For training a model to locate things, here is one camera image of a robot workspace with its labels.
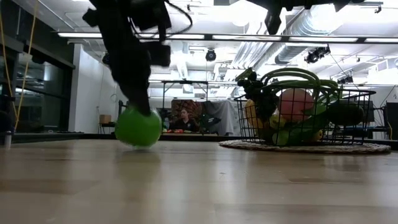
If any round woven placemat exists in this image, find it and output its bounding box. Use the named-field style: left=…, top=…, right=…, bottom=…
left=218, top=139, right=392, bottom=155

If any overhead light bar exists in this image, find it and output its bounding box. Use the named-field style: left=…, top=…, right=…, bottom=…
left=57, top=30, right=398, bottom=44

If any dark grape bunch with leaf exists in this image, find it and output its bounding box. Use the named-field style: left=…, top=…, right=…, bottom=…
left=234, top=67, right=281, bottom=123

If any bright green apple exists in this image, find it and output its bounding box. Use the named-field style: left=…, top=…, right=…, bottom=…
left=114, top=105, right=163, bottom=149

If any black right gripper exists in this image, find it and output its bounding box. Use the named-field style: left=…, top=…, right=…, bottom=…
left=248, top=0, right=366, bottom=35

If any black stand frame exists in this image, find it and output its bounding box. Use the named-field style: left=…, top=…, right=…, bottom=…
left=161, top=80, right=209, bottom=133

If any green pear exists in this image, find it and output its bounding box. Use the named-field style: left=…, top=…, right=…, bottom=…
left=269, top=113, right=289, bottom=130

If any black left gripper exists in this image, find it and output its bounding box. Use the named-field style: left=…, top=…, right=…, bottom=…
left=102, top=27, right=153, bottom=116

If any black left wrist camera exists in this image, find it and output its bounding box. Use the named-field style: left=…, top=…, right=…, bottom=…
left=151, top=42, right=172, bottom=68

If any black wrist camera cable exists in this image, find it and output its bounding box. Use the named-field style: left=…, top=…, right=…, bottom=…
left=164, top=0, right=193, bottom=35

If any black ceiling spotlight cluster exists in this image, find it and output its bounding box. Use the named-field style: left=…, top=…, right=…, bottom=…
left=303, top=45, right=331, bottom=65

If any grey cloth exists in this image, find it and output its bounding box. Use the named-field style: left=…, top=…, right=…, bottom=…
left=200, top=100, right=246, bottom=136

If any dark green avocado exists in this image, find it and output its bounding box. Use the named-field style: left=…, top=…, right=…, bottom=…
left=326, top=99, right=364, bottom=127

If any black wire basket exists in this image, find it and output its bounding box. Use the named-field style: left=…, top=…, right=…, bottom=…
left=233, top=88, right=377, bottom=146

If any small black ceiling fixture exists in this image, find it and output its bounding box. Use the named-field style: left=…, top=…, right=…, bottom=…
left=336, top=74, right=354, bottom=85

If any yellow hanging cable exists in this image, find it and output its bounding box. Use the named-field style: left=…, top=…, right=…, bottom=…
left=0, top=0, right=40, bottom=131

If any yellow lemon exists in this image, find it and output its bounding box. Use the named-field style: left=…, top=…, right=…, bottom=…
left=310, top=129, right=325, bottom=143

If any pink peach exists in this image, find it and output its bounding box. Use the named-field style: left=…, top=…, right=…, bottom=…
left=278, top=88, right=315, bottom=123

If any patterned tapestry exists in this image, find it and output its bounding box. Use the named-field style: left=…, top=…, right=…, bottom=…
left=171, top=99, right=203, bottom=121

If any black box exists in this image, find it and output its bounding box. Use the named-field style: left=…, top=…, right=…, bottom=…
left=385, top=101, right=398, bottom=141

